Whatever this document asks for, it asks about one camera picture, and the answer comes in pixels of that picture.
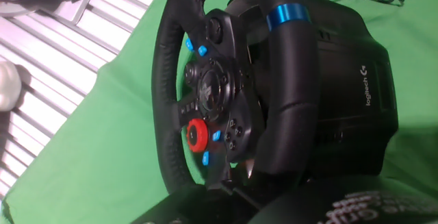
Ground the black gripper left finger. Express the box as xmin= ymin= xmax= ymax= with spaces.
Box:
xmin=129 ymin=182 xmax=261 ymax=224

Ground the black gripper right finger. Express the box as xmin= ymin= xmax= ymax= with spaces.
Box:
xmin=247 ymin=176 xmax=438 ymax=224

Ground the black racing steering wheel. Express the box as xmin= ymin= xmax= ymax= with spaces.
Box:
xmin=151 ymin=0 xmax=322 ymax=195

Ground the black steering wheel base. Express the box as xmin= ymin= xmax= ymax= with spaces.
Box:
xmin=224 ymin=0 xmax=400 ymax=177

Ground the green cloth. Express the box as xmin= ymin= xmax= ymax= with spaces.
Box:
xmin=0 ymin=0 xmax=438 ymax=224

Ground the white computer mouse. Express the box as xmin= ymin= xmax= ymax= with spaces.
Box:
xmin=0 ymin=60 xmax=23 ymax=112

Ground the grey metal base plate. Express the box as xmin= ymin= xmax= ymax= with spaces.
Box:
xmin=0 ymin=0 xmax=103 ymax=25

